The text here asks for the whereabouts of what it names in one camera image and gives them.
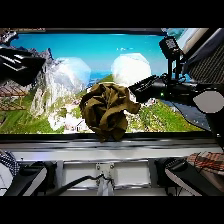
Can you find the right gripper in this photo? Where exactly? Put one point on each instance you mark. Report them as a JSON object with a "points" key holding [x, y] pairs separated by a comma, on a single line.
{"points": [[156, 88]]}

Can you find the olive brown shirt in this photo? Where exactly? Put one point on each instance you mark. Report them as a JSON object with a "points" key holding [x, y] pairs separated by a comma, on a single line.
{"points": [[103, 110]]}

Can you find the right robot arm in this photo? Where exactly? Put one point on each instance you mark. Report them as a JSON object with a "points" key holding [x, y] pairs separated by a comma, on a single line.
{"points": [[186, 92]]}

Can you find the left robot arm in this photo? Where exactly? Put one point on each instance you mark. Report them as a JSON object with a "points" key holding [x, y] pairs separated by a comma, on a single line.
{"points": [[20, 66]]}

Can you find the red brown checked garment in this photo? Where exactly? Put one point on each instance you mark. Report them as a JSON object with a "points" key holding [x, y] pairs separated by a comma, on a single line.
{"points": [[210, 161]]}

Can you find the black white checked garment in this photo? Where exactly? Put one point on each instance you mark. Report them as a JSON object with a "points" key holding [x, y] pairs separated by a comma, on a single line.
{"points": [[8, 160]]}

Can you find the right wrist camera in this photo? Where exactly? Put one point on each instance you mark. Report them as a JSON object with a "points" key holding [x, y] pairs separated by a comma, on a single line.
{"points": [[170, 45]]}

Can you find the silver frame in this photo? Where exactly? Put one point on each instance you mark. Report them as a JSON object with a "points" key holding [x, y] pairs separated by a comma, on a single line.
{"points": [[133, 148]]}

